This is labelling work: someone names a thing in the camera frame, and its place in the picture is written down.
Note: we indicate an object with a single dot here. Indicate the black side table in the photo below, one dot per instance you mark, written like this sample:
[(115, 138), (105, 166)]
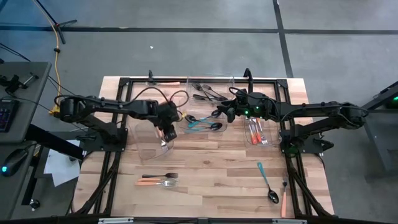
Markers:
[(385, 93)]

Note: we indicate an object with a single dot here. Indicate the black tripod stand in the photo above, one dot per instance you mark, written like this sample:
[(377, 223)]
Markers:
[(61, 35)]

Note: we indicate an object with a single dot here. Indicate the black clamp tool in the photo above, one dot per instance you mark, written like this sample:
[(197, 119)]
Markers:
[(14, 84)]

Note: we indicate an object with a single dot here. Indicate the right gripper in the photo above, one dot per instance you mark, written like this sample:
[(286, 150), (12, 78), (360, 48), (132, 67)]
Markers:
[(248, 104)]

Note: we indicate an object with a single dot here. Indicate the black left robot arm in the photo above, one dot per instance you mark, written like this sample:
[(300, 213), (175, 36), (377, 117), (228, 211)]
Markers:
[(109, 107)]

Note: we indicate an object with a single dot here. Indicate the black computer mouse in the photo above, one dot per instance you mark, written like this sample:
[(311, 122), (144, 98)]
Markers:
[(15, 160)]

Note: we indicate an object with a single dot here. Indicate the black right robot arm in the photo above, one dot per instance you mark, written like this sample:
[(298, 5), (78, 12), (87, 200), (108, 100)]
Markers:
[(311, 109)]

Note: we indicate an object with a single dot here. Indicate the clear plastic bin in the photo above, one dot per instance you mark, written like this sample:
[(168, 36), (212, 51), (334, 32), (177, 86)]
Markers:
[(146, 149), (224, 84), (186, 105), (273, 137)]

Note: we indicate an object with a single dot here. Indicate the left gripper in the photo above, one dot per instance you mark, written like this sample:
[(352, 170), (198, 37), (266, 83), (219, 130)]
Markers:
[(168, 116)]

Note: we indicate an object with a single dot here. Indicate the black keyboard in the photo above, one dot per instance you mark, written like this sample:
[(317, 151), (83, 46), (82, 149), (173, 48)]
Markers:
[(7, 115)]

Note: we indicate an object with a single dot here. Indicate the grey desk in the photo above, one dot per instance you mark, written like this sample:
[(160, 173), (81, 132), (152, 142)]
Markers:
[(31, 102)]

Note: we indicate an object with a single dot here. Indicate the black table clamp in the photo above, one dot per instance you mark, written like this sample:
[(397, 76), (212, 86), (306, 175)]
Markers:
[(247, 74), (150, 76)]

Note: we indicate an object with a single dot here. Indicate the white paper sheet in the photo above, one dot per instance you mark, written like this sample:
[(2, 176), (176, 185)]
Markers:
[(59, 168)]

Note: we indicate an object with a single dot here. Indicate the black round knob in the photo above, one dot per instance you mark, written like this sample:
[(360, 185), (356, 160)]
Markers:
[(35, 203)]

